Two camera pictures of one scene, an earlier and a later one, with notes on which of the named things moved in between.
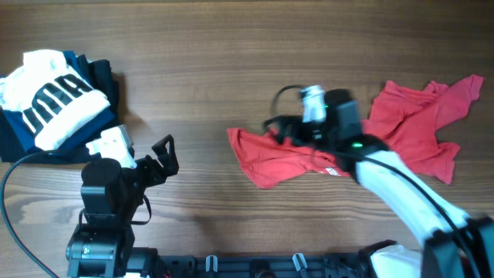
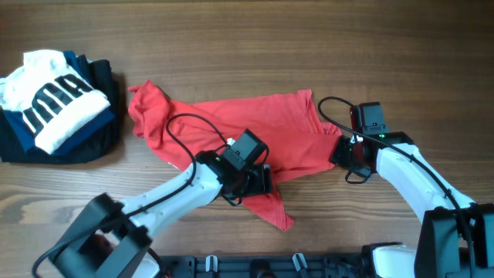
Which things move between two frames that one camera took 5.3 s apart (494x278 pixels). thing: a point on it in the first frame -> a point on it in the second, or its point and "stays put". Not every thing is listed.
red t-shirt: x=407 y=123 -> x=298 y=134
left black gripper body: x=149 y=174 -> x=253 y=179
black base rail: x=340 y=266 stays put
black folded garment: x=100 y=72 stays put
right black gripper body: x=309 y=133 -> x=343 y=154
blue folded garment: x=21 y=128 stays put
